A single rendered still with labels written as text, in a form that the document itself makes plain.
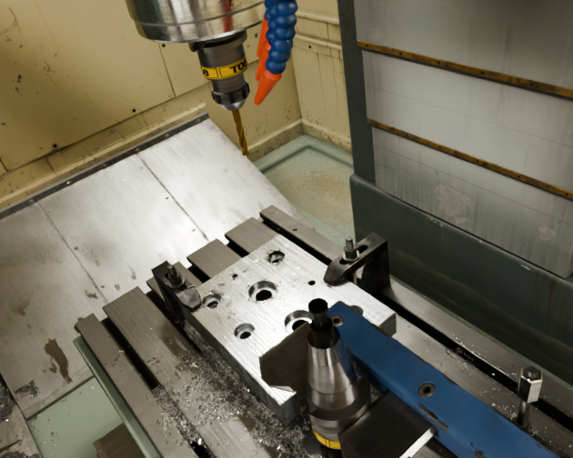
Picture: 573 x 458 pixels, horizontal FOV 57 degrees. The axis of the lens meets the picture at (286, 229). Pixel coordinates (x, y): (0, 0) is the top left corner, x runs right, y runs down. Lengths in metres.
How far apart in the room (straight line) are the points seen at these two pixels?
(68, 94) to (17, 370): 0.74
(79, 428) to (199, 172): 0.80
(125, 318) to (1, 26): 0.83
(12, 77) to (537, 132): 1.25
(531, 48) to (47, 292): 1.23
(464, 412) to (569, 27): 0.55
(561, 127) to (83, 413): 1.13
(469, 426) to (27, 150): 1.41
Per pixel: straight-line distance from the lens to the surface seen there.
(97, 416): 1.33
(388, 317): 0.83
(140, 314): 1.07
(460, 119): 0.98
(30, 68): 1.59
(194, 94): 1.79
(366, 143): 1.25
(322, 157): 1.99
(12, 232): 1.65
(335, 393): 0.44
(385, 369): 0.47
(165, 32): 0.53
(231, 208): 1.59
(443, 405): 0.46
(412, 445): 0.45
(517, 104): 0.91
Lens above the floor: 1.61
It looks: 38 degrees down
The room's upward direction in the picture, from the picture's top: 12 degrees counter-clockwise
